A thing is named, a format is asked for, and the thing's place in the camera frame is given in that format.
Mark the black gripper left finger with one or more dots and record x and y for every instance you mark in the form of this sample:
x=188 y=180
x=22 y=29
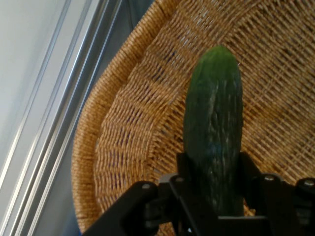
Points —
x=152 y=209

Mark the long dark green cucumber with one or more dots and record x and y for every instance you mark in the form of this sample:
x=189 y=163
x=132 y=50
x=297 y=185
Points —
x=214 y=118

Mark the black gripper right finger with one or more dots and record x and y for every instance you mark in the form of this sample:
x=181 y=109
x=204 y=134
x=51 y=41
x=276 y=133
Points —
x=283 y=206

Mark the aluminium wall rail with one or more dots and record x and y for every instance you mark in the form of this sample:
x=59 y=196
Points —
x=54 y=103

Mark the woven wicker basket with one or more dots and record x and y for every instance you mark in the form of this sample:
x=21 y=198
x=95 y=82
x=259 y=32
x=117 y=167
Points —
x=137 y=118

